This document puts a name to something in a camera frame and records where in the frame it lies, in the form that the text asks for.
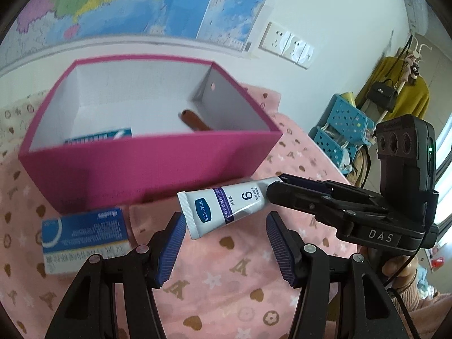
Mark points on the small white ointment tube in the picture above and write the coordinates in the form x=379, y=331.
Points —
x=219, y=208

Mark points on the person's right forearm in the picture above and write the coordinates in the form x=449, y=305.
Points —
x=427, y=303

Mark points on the blue perforated storage rack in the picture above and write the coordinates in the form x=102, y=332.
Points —
x=342, y=127

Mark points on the brown wooden tool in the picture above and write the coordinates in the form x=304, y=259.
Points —
x=194, y=122

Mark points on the white coat rack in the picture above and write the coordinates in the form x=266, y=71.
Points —
x=422, y=47

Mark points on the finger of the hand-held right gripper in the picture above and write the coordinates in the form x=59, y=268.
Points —
x=307, y=182
x=300, y=201

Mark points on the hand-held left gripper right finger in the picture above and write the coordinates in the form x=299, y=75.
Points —
x=279, y=250

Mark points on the yellow garment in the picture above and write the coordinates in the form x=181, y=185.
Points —
x=413, y=95

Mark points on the teal medicine box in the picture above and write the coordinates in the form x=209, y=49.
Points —
x=102, y=137

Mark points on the black handbag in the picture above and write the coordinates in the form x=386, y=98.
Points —
x=381, y=95

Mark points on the pink printed blanket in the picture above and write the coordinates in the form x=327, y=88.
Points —
x=219, y=275

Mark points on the cream printed cloth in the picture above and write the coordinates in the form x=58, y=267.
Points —
x=17, y=120

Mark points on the brown plush toy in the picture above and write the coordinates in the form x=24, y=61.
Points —
x=414, y=67

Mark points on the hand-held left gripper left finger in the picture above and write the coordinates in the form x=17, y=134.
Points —
x=173, y=247

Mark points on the white air conditioner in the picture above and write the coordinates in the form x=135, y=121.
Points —
x=416, y=3

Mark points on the pink cardboard box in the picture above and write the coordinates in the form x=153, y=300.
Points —
x=141, y=169

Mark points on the person's right hand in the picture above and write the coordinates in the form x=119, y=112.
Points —
x=397, y=266

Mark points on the blue medicine box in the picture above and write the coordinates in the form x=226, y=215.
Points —
x=84, y=236

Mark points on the colourful wall map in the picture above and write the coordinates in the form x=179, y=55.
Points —
x=123, y=0

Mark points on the white wall socket plate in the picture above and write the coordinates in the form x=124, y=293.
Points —
x=293, y=47
x=275, y=39
x=307, y=55

